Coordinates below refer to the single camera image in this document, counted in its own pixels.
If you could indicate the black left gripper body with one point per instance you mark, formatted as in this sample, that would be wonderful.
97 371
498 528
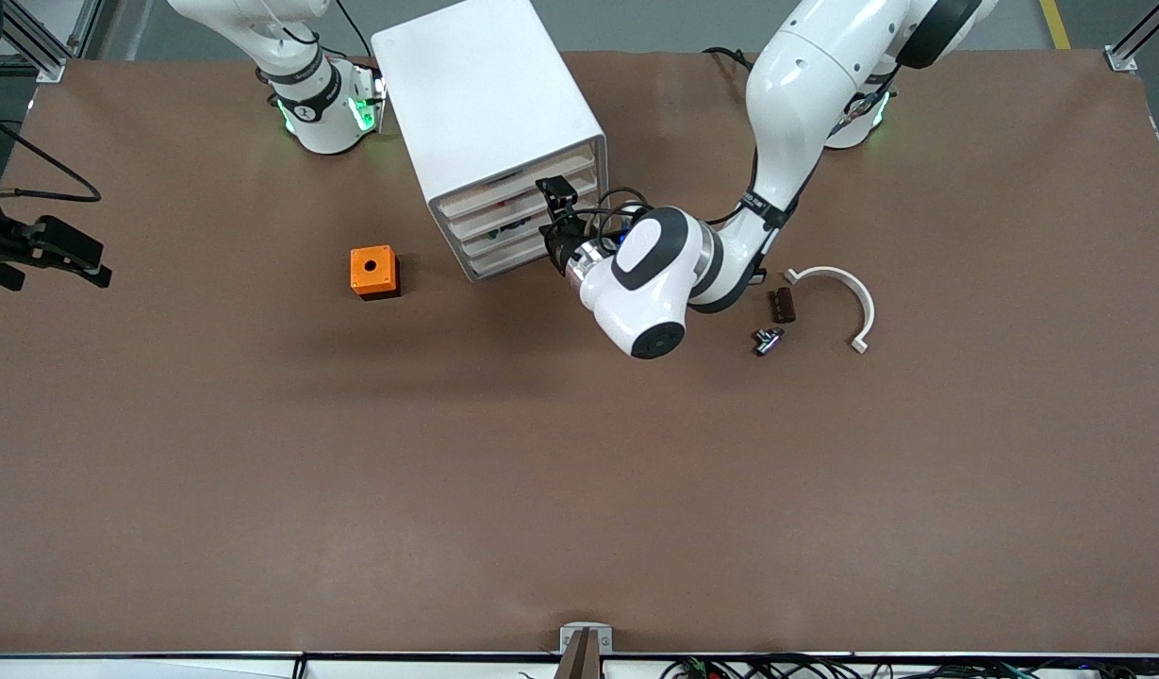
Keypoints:
561 247

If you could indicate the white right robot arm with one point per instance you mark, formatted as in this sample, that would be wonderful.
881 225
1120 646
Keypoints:
306 104

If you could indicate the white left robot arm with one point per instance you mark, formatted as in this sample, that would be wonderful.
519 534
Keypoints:
805 94

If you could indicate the orange box with hole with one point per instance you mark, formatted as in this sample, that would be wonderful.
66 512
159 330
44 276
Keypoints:
372 281

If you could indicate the silver metal fitting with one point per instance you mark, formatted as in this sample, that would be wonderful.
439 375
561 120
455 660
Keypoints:
768 341

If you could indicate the brown cylindrical capacitor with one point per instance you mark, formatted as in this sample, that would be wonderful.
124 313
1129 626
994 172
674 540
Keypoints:
785 306

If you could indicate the brown table cover sheet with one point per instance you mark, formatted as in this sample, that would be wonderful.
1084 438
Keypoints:
541 471

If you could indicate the white semicircular pipe clamp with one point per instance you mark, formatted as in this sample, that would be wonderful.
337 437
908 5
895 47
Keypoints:
867 306

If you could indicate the yellow floor tape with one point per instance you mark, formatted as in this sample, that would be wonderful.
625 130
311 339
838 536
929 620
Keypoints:
1056 24

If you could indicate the aluminium frame profile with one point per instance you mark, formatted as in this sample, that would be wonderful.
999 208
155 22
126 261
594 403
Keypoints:
1131 47
41 52

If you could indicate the silver table edge bracket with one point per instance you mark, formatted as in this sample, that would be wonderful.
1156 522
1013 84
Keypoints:
570 637

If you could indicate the brown wedge post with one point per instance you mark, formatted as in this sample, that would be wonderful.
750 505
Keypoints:
584 660

